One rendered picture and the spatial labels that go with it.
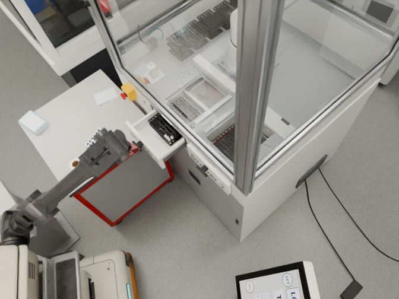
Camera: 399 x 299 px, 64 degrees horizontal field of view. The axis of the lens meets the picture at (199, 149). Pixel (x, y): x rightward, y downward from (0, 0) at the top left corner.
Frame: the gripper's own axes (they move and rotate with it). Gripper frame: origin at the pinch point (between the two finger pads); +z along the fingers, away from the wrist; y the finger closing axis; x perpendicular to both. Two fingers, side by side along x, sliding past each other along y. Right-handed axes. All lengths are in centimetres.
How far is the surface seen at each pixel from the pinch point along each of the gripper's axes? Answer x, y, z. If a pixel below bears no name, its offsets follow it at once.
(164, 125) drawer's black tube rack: 5.4, 12.5, 18.1
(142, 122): 14.4, 7.1, 13.6
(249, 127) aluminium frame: -50, 48, -29
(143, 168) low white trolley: 14.5, -24.6, 38.7
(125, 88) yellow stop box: 36.7, 13.8, 13.8
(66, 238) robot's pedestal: 33, -106, 36
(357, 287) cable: -118, -7, 108
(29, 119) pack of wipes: 67, -33, -7
